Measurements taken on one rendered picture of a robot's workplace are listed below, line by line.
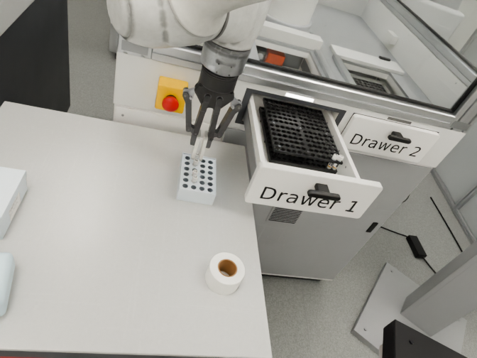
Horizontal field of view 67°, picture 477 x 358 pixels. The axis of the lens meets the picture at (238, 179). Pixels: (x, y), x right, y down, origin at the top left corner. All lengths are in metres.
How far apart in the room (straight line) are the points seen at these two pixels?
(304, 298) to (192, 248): 1.06
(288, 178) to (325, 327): 1.07
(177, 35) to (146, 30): 0.04
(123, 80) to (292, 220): 0.76
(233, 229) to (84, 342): 0.36
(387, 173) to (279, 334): 0.79
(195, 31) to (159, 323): 0.47
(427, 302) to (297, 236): 0.69
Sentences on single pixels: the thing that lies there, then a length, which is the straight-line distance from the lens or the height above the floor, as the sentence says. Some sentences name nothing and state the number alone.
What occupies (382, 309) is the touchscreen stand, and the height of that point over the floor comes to 0.04.
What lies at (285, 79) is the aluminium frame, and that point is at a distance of 0.96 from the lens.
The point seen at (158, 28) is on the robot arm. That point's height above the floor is 1.16.
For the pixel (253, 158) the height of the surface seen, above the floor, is 0.87.
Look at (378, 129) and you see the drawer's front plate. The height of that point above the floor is 0.90.
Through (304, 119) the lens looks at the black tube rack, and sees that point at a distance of 0.99.
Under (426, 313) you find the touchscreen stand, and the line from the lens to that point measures 1.89.
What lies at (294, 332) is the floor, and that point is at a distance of 1.65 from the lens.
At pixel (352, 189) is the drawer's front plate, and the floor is 0.91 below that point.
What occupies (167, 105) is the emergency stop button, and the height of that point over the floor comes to 0.88.
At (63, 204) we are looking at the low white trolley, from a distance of 0.80.
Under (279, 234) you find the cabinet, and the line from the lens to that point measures 1.40.
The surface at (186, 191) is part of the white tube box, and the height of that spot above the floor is 0.79.
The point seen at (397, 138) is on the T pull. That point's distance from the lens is 1.11.
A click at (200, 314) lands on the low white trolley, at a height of 0.76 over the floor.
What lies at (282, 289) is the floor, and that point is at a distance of 1.72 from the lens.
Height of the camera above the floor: 1.37
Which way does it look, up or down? 41 degrees down
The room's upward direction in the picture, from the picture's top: 22 degrees clockwise
